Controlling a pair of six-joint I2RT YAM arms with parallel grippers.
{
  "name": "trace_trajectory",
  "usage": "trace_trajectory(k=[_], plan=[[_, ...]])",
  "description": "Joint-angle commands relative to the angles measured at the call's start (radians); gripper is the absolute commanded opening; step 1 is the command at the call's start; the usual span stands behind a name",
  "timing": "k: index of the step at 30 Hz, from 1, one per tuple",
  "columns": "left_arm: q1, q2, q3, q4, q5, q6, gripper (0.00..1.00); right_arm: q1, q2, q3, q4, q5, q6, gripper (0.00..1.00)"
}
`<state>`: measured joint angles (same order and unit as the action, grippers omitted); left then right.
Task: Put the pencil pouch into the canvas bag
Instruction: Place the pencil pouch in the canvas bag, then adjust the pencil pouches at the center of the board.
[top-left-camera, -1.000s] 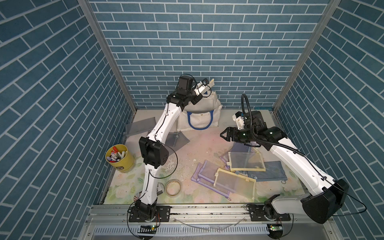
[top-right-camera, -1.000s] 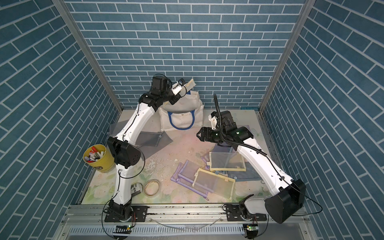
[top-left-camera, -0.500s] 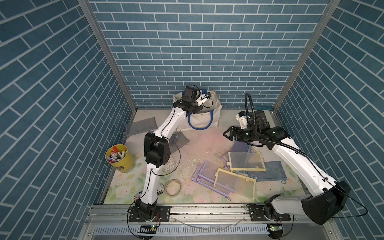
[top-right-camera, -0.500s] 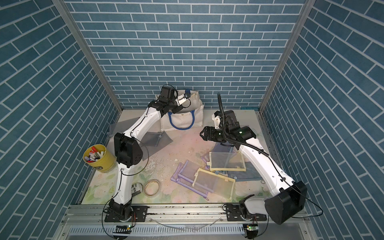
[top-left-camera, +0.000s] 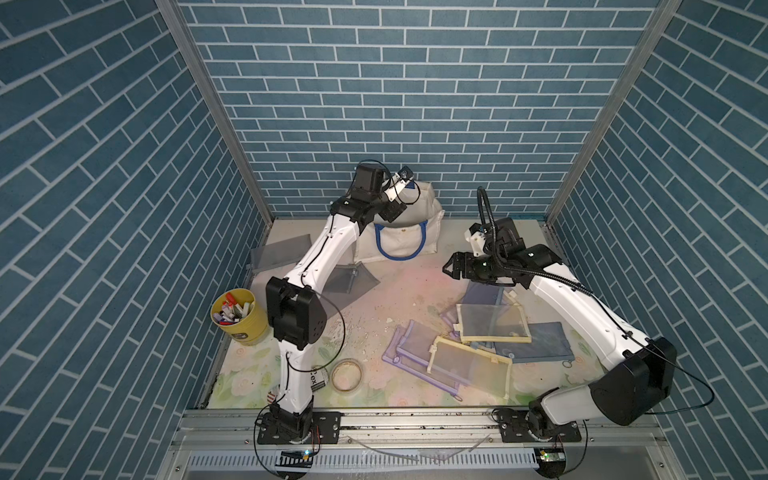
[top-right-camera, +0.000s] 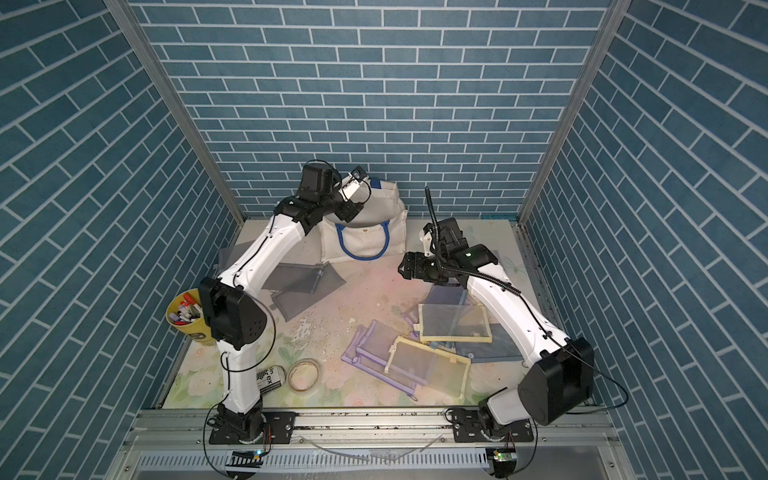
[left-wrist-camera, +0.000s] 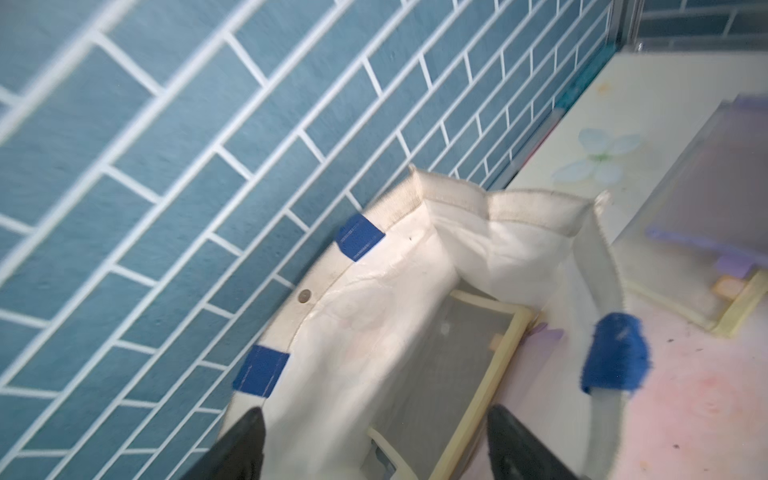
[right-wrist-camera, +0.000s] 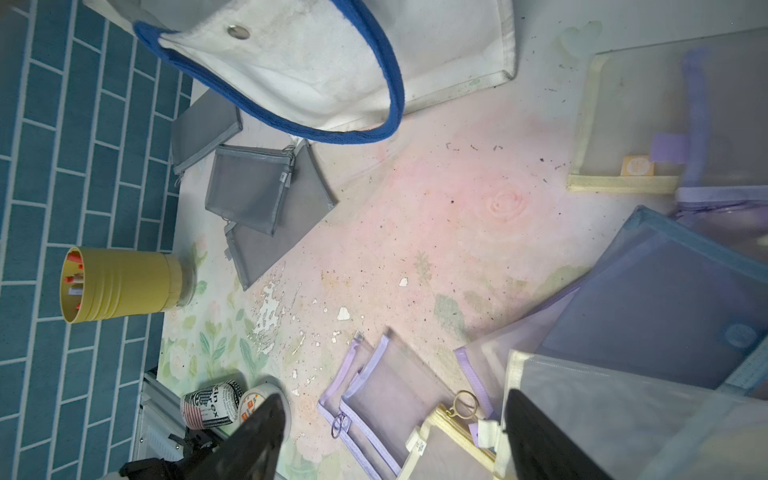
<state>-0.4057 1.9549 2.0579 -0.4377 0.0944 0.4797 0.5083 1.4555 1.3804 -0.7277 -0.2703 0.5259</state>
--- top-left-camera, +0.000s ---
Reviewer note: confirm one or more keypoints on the wrist white camera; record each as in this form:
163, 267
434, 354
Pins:
398, 183
476, 237

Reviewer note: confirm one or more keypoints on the clear tape roll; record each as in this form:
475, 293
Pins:
346, 376

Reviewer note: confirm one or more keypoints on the white canvas tote bag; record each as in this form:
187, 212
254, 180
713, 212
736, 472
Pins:
414, 232

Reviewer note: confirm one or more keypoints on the yellow cup with markers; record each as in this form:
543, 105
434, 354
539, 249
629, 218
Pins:
237, 314

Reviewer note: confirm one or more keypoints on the grey mesh pouch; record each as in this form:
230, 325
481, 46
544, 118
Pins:
347, 284
280, 253

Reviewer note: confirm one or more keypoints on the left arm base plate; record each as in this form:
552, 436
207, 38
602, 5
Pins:
283, 428

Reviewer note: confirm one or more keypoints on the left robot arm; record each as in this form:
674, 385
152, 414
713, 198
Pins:
295, 307

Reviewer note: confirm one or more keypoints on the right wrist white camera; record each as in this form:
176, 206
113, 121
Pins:
476, 237

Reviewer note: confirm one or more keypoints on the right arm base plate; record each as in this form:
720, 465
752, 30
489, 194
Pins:
519, 425

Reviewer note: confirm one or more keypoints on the yellow trimmed mesh pouch middle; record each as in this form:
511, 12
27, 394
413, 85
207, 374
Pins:
505, 323

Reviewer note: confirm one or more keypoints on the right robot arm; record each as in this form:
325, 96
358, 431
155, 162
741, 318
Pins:
639, 370

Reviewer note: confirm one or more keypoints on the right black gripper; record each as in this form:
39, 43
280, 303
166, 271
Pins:
456, 259

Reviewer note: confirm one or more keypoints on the blue mesh pouch right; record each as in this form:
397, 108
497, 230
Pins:
548, 344

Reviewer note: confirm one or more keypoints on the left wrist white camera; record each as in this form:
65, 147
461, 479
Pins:
398, 183

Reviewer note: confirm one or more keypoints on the yellow trimmed mesh pouch lower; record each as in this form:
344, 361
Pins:
480, 369

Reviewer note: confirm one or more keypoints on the yellow trimmed mesh pouch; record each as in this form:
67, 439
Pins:
480, 369
505, 323

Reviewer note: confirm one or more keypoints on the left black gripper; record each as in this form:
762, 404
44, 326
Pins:
392, 211

